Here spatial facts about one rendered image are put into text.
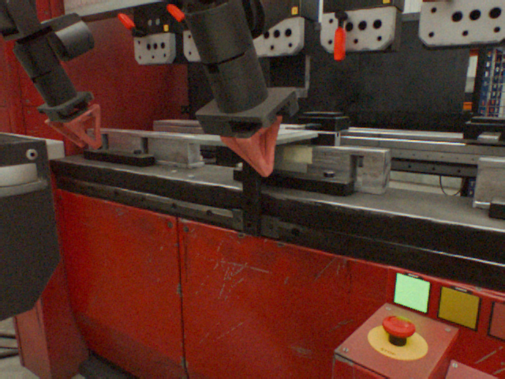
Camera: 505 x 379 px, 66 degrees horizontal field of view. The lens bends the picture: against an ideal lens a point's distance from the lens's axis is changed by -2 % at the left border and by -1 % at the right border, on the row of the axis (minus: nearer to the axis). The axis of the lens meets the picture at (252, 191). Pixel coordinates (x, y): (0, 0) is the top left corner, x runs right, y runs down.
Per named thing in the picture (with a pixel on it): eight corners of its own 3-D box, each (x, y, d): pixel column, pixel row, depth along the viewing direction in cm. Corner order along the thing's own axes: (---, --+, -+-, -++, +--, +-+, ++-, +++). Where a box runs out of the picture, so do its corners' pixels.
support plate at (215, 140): (182, 142, 80) (181, 137, 80) (253, 133, 101) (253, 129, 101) (256, 148, 71) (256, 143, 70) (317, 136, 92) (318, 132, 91)
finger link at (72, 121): (99, 136, 79) (74, 94, 74) (118, 139, 74) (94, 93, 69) (71, 155, 75) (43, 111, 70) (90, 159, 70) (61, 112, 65)
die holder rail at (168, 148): (89, 155, 142) (86, 129, 139) (103, 153, 147) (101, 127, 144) (191, 169, 115) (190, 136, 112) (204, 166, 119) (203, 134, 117)
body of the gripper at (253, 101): (232, 102, 49) (212, 43, 45) (301, 103, 43) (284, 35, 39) (199, 128, 46) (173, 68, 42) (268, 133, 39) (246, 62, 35)
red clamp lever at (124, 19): (117, 11, 111) (136, 32, 109) (129, 13, 115) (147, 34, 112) (115, 16, 112) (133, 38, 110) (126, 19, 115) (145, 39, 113)
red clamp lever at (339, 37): (331, 61, 79) (334, 9, 77) (339, 62, 83) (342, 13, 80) (340, 60, 78) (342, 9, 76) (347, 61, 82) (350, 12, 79)
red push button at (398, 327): (375, 347, 50) (377, 321, 49) (387, 333, 53) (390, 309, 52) (405, 360, 47) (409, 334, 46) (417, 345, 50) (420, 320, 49)
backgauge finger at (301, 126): (271, 133, 104) (271, 114, 103) (313, 127, 125) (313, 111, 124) (312, 136, 98) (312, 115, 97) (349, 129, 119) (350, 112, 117)
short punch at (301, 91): (268, 97, 98) (269, 57, 96) (272, 97, 99) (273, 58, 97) (304, 97, 92) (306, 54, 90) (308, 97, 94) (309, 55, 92)
